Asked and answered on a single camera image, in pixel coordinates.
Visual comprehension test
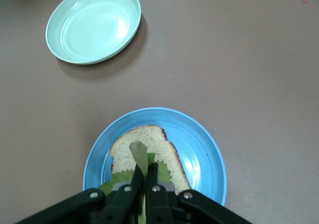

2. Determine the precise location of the green lettuce leaf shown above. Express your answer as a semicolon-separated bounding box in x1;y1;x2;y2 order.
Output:
98;141;174;224

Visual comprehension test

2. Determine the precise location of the blue plate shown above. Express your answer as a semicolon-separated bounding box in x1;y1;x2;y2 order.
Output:
82;107;227;207

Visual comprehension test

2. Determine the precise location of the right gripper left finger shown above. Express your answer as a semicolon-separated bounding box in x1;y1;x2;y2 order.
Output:
14;163;146;224

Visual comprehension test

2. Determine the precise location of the pale green plate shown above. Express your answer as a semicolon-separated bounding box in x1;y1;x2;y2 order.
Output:
45;0;142;65

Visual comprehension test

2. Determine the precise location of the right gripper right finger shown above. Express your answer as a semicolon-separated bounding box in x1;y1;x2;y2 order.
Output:
144;162;252;224

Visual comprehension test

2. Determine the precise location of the toasted bread slice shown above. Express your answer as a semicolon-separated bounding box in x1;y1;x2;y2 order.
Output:
109;125;192;196

